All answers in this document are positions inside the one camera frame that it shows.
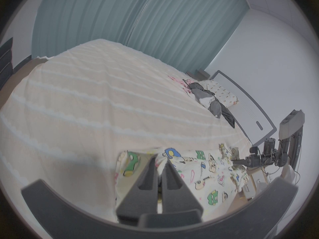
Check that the blue-green curtain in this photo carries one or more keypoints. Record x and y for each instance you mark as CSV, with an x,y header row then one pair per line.
x,y
87,16
194,28

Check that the dark grey garment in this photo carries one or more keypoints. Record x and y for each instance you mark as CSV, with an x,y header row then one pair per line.
x,y
196,86

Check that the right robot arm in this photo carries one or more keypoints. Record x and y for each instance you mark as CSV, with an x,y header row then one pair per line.
x,y
291,123

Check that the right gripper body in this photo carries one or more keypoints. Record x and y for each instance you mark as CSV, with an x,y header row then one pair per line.
x,y
253,162

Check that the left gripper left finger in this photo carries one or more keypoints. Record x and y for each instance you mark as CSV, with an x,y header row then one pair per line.
x,y
142,198

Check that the pale bedside table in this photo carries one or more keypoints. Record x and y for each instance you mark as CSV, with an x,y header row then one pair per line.
x,y
259,177

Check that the pink garment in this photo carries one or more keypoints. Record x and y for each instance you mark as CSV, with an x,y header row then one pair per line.
x,y
185,88

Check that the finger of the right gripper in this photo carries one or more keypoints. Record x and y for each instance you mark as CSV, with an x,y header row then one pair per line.
x,y
240,161

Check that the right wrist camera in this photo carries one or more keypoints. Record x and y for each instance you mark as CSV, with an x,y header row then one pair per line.
x,y
254,150

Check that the white printed pillow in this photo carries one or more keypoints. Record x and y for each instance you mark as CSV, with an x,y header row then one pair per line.
x,y
221,93

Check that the black garment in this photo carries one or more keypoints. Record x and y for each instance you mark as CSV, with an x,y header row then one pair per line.
x,y
229,118

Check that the white printed pyjama top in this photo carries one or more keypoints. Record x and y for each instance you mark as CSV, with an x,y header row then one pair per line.
x,y
211,173

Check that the grey bedside table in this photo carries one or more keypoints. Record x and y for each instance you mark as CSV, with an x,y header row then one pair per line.
x,y
199,73

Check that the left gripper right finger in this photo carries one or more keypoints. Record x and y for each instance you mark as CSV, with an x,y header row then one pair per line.
x,y
178,198

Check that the bed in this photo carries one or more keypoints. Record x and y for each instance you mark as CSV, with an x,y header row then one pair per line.
x,y
87,103

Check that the grey and white garment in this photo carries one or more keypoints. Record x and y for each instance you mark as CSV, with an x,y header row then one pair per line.
x,y
215,108

